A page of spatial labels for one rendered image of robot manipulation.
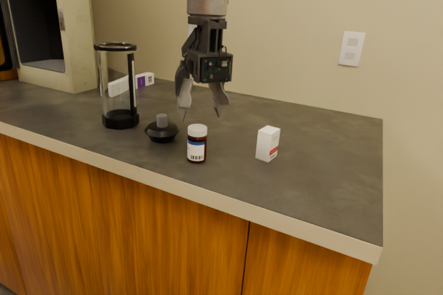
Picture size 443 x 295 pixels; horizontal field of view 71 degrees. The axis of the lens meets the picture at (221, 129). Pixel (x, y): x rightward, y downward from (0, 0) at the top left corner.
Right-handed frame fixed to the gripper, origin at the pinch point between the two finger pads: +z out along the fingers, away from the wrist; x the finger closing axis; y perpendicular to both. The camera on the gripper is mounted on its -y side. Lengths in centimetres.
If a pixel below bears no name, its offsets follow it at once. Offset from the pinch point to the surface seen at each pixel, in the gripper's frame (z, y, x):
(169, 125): 7.9, -14.0, -2.7
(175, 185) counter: 13.0, 6.4, -7.5
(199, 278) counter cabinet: 39.4, 8.3, -2.2
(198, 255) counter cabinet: 32.4, 7.9, -2.5
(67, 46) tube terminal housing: -6, -63, -25
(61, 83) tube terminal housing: 8, -68, -28
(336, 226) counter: 11.5, 30.4, 13.2
